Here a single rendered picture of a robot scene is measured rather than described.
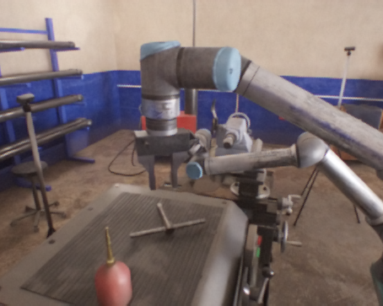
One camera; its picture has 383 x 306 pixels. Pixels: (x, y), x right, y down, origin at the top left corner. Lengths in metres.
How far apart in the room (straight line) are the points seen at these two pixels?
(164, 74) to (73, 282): 0.47
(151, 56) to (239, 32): 5.02
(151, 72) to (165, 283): 0.44
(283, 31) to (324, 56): 0.83
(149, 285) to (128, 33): 5.91
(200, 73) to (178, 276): 0.43
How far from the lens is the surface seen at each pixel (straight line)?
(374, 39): 5.77
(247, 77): 0.71
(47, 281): 0.69
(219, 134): 2.43
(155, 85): 0.62
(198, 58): 0.59
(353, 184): 1.57
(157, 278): 0.63
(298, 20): 5.58
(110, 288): 0.55
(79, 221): 0.85
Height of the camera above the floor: 1.79
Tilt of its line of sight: 21 degrees down
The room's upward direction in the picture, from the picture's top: 1 degrees clockwise
